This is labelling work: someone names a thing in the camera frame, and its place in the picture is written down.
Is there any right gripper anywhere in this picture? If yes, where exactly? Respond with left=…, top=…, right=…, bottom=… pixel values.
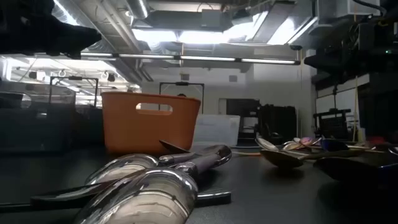
left=303, top=46, right=362, bottom=78

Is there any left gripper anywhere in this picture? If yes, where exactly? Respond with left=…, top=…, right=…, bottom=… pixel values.
left=0, top=14, right=103, bottom=60

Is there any silver spoon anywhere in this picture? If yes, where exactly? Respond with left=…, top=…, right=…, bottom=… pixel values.
left=281, top=140, right=301, bottom=152
left=254, top=137, right=279, bottom=152

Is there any orange handled silver utensil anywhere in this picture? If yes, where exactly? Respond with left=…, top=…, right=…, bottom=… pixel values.
left=231, top=151, right=262, bottom=157

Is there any black cart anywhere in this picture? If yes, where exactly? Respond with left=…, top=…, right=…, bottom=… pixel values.
left=313, top=108, right=353, bottom=141

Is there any black cabinet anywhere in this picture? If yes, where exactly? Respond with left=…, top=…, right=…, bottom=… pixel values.
left=257, top=104, right=298, bottom=144

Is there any blue-grey plastic bin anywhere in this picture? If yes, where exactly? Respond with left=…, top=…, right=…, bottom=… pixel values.
left=75, top=105, right=104, bottom=147

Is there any smoked transparent plastic bin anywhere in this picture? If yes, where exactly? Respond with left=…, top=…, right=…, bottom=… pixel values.
left=0, top=81, right=76, bottom=155

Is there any orange plastic bin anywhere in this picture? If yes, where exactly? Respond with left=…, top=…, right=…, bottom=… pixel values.
left=101, top=91, right=202, bottom=156

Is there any gold spoon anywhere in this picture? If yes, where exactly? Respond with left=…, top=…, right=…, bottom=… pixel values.
left=259, top=148, right=366, bottom=170

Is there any clear plastic bin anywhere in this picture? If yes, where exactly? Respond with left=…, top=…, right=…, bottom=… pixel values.
left=191, top=113, right=241, bottom=147

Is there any black stand frame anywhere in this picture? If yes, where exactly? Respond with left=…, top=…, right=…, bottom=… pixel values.
left=159, top=81, right=205, bottom=114
left=49, top=75, right=100, bottom=108

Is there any silver air duct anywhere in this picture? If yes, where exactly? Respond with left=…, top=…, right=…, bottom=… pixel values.
left=126, top=0, right=150, bottom=19

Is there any iridescent spoon teal handle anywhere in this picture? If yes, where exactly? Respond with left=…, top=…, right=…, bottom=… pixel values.
left=299, top=136, right=323, bottom=147
left=376, top=163, right=398, bottom=180

